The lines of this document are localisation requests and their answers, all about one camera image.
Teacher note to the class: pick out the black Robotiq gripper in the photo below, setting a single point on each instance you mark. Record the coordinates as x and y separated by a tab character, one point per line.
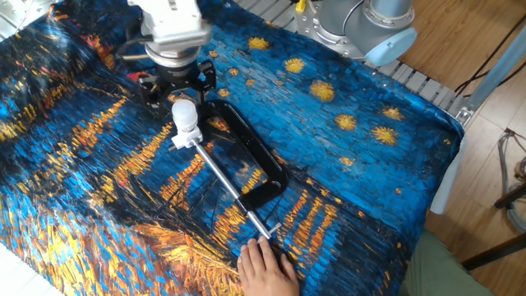
179	76

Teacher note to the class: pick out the white bulb socket block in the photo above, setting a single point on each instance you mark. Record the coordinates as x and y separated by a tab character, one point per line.
187	138

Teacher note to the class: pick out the light blue post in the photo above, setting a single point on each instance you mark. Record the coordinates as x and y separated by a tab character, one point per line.
485	123

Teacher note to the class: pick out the starry night print tablecloth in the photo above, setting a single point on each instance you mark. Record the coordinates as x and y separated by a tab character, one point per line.
123	189

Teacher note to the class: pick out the white light bulb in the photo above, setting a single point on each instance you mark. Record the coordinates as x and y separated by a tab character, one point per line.
185	115

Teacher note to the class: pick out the black metal stand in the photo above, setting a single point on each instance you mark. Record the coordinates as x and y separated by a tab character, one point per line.
505	205

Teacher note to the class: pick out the black C-clamp with metal screw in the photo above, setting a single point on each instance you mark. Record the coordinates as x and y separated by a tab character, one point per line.
242	173

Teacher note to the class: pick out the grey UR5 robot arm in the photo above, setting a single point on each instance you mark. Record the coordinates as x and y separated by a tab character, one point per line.
362	25

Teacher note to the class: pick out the green trousers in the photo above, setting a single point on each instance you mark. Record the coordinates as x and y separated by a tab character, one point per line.
460	271

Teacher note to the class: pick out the person's left hand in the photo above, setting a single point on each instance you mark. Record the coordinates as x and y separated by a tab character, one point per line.
267	270

